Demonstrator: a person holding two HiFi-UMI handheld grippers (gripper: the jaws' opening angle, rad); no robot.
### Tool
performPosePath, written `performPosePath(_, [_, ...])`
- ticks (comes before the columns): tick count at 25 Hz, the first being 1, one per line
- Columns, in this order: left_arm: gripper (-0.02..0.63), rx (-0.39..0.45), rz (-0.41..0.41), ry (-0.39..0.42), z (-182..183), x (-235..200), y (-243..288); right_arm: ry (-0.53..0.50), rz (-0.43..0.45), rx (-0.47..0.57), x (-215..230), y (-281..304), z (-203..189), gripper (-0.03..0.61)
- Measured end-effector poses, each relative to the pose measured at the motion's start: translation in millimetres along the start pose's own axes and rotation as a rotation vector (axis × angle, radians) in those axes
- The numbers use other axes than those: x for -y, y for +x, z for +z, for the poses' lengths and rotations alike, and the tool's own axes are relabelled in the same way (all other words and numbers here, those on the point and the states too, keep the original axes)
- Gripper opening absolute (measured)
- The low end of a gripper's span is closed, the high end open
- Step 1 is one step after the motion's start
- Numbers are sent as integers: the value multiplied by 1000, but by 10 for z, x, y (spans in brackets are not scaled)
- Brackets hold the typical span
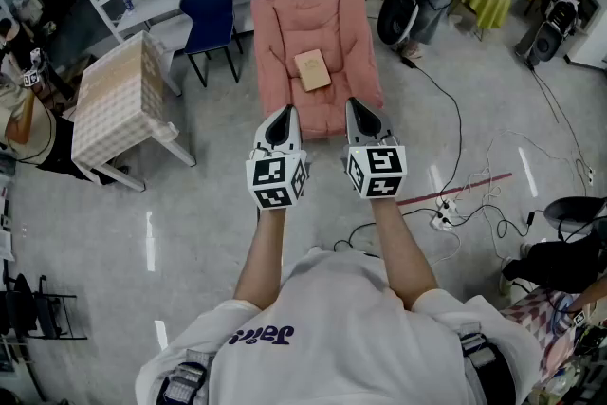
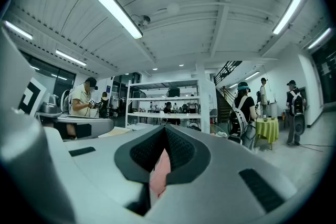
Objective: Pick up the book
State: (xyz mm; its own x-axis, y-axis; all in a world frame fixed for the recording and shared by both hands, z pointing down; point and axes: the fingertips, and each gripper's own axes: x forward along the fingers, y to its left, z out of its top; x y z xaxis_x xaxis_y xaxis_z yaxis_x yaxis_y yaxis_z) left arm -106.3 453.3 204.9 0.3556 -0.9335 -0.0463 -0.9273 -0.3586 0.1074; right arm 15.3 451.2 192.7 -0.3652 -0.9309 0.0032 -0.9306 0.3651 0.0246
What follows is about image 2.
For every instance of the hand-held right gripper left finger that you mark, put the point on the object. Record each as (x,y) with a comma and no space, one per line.
(99,165)

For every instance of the yellow-green cloth table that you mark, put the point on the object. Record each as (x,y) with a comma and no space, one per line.
(267,129)

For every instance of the dark glass window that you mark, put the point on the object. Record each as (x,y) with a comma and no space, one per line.
(325,73)

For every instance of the pink cushioned armchair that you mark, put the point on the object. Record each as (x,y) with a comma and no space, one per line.
(160,175)

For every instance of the long ceiling tube light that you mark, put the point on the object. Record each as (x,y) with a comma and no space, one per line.
(18,30)
(116,10)
(288,9)
(252,75)
(319,38)
(71,57)

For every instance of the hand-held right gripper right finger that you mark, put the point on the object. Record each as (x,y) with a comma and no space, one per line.
(223,191)

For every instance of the white metal shelf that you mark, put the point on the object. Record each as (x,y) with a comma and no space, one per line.
(162,98)

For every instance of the ceiling security camera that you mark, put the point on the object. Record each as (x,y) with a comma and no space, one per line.
(144,21)

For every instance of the black railing staircase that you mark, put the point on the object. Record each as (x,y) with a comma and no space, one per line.
(225,102)

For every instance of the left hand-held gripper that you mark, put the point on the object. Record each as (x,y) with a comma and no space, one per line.
(23,144)

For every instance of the black white backpack unit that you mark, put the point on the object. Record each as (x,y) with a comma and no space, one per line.
(298,110)
(237,120)

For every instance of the silver metal appliance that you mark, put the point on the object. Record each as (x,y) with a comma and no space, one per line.
(51,106)

